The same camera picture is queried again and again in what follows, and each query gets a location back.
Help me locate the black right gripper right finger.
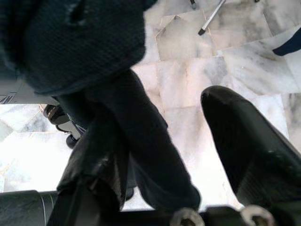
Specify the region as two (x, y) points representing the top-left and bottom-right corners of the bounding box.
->
(200, 85), (301, 214)

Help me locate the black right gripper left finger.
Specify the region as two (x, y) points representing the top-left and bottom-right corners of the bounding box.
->
(56, 113), (133, 212)

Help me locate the black shirt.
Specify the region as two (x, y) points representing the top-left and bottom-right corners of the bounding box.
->
(0, 0), (203, 212)

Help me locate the navy blue shirt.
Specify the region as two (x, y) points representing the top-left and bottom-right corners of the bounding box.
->
(272, 30), (301, 57)

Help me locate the silver metal clothes rack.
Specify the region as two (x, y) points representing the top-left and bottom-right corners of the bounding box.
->
(188, 0), (261, 36)

